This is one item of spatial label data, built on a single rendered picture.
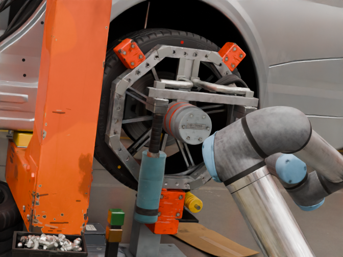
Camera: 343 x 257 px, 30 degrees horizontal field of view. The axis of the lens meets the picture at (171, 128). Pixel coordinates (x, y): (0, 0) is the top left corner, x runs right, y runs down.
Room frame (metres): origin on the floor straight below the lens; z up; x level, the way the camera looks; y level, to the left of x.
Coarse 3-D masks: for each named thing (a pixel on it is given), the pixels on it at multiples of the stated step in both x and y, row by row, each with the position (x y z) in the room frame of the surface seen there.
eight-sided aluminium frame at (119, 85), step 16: (160, 48) 2.35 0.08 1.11; (176, 48) 2.37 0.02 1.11; (192, 48) 2.45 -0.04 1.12; (144, 64) 2.33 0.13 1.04; (224, 64) 2.45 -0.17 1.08; (128, 80) 2.36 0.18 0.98; (112, 96) 2.34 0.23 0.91; (112, 112) 2.30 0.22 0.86; (112, 128) 2.30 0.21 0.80; (112, 144) 2.30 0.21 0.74; (128, 160) 2.33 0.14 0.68; (176, 176) 2.45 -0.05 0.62; (192, 176) 2.46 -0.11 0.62; (208, 176) 2.45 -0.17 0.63
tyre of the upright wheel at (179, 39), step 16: (144, 32) 2.52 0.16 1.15; (160, 32) 2.45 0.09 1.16; (176, 32) 2.47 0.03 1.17; (112, 48) 2.50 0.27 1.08; (144, 48) 2.42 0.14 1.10; (208, 48) 2.51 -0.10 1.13; (112, 64) 2.37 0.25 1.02; (112, 80) 2.37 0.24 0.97; (96, 144) 2.37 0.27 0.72; (112, 160) 2.39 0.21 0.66; (128, 176) 2.42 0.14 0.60
